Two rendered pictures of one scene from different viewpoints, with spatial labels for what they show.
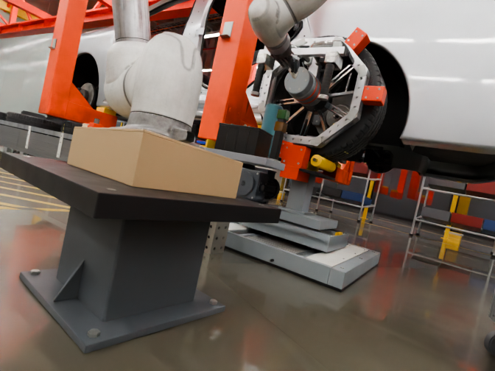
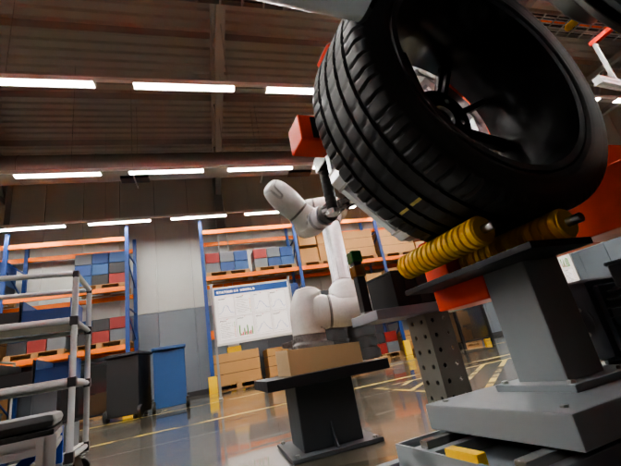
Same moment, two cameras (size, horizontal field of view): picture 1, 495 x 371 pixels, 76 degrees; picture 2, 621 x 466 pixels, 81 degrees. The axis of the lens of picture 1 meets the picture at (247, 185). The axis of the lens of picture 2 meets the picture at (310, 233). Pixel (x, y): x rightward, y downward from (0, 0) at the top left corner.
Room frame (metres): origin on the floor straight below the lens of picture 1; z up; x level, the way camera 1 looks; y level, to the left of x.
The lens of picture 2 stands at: (1.86, -1.14, 0.34)
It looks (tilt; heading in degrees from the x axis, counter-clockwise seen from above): 19 degrees up; 124
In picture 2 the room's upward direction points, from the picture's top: 11 degrees counter-clockwise
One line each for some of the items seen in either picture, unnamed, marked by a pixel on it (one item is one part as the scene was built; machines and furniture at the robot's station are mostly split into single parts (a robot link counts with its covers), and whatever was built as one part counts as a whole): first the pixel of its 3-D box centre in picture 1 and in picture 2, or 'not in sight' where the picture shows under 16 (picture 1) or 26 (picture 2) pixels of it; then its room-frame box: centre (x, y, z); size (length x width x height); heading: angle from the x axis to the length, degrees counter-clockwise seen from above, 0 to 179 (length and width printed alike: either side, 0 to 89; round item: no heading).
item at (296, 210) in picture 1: (300, 195); (542, 329); (1.78, -0.30, 0.32); 0.40 x 0.30 x 0.28; 58
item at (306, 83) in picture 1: (304, 87); not in sight; (1.57, -0.17, 0.85); 0.21 x 0.14 x 0.14; 148
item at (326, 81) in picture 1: (326, 81); (328, 191); (1.34, -0.23, 0.83); 0.04 x 0.04 x 0.16
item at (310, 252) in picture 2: not in sight; (342, 286); (-3.87, 8.48, 2.30); 8.30 x 1.23 x 4.60; 52
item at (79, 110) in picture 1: (90, 107); not in sight; (3.16, 1.69, 0.69); 0.52 x 0.17 x 0.35; 148
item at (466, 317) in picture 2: not in sight; (456, 326); (-0.80, 8.21, 0.49); 1.27 x 0.88 x 0.97; 142
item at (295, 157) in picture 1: (297, 163); (466, 267); (1.66, -0.23, 0.48); 0.16 x 0.12 x 0.17; 148
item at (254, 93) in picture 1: (258, 79); not in sight; (1.52, 0.06, 0.83); 0.04 x 0.04 x 0.16
